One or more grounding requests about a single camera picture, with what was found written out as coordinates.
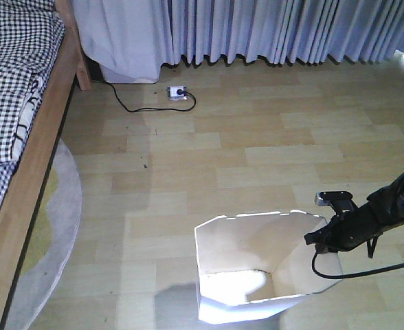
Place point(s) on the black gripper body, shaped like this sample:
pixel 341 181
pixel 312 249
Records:
pixel 345 231

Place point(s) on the white cardboard trash bin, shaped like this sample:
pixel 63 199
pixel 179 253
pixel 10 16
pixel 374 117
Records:
pixel 253 266

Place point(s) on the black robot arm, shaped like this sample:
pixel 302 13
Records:
pixel 387 204

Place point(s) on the white floor power outlet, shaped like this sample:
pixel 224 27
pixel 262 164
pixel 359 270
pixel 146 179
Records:
pixel 177 93

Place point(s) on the light grey curtain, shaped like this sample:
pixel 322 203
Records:
pixel 131 40

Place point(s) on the grey yellow round rug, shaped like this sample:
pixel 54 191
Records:
pixel 51 242

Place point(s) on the black white checkered blanket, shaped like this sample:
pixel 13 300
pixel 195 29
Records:
pixel 31 33

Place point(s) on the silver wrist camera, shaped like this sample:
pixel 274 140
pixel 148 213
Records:
pixel 340 201

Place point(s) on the wooden bed frame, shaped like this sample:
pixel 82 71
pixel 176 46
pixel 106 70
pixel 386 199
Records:
pixel 23 195

